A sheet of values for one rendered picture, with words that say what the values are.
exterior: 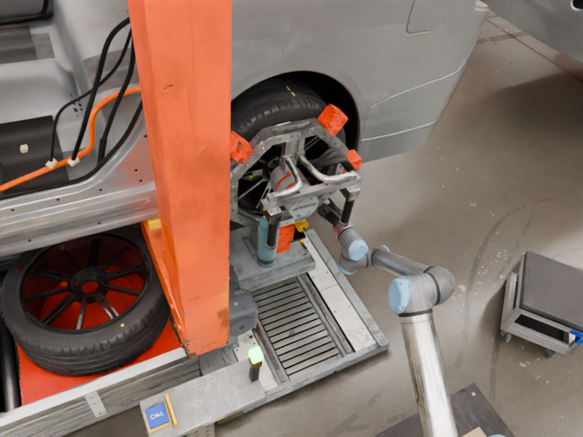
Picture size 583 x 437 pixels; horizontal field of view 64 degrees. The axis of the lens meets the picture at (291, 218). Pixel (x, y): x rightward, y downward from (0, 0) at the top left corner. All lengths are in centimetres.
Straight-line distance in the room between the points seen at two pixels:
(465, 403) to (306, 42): 158
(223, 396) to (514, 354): 162
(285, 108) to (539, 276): 163
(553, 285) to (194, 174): 208
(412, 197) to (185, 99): 253
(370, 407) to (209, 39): 189
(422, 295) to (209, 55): 105
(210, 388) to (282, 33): 129
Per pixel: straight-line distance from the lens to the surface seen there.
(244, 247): 253
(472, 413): 224
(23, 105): 249
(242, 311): 209
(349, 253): 206
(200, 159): 111
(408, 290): 162
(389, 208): 322
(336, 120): 187
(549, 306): 267
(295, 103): 185
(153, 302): 202
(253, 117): 180
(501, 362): 279
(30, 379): 225
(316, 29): 173
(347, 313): 254
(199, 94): 101
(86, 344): 198
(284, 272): 251
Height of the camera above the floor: 219
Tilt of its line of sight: 47 degrees down
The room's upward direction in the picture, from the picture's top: 9 degrees clockwise
